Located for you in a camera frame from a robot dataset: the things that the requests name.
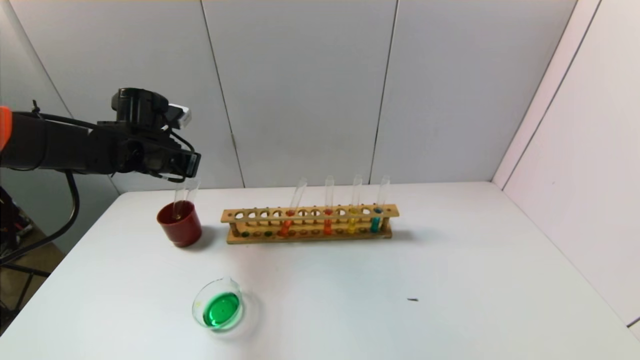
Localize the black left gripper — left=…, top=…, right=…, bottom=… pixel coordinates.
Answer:
left=148, top=141, right=202, bottom=180

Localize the blue pigment test tube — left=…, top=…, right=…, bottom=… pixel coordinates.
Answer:
left=185, top=178, right=201, bottom=207
left=370, top=175, right=390, bottom=234

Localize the yellow pigment test tube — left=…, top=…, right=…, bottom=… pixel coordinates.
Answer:
left=348, top=174, right=362, bottom=235
left=172, top=176, right=187, bottom=222

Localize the red pigment test tube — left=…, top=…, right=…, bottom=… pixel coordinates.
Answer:
left=323, top=175, right=335, bottom=236
left=279, top=177, right=309, bottom=238

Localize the wooden test tube rack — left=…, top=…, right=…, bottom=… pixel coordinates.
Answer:
left=221, top=203, right=400, bottom=245

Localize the clear glass beaker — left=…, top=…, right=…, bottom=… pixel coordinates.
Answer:
left=192, top=277, right=256, bottom=338

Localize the dark red plastic cup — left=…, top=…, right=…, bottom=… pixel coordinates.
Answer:
left=156, top=200, right=203, bottom=248

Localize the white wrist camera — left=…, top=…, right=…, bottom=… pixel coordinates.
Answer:
left=164, top=103, right=193, bottom=130

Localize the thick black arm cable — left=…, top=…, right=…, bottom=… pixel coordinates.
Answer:
left=0, top=170, right=81, bottom=265

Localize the black chassis frame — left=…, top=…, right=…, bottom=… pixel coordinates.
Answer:
left=0, top=186, right=51, bottom=326

